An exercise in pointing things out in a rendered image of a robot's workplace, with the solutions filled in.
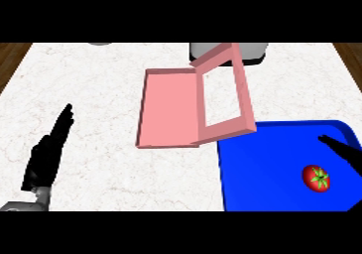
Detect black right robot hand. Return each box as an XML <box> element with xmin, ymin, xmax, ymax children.
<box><xmin>317</xmin><ymin>134</ymin><xmax>362</xmax><ymax>212</ymax></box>

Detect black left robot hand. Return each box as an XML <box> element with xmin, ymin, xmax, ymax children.
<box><xmin>20</xmin><ymin>103</ymin><xmax>78</xmax><ymax>192</ymax></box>

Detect red tomato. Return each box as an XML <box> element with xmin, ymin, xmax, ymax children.
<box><xmin>301</xmin><ymin>164</ymin><xmax>333</xmax><ymax>193</ymax></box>

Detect blue tray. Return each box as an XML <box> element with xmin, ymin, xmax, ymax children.
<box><xmin>216</xmin><ymin>119</ymin><xmax>362</xmax><ymax>212</ymax></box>

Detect pink cardboard box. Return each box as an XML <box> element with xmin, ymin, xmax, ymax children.
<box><xmin>135</xmin><ymin>43</ymin><xmax>259</xmax><ymax>150</ymax></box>

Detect grey and black appliance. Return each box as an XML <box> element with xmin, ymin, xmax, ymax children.
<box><xmin>188</xmin><ymin>43</ymin><xmax>271</xmax><ymax>66</ymax></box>

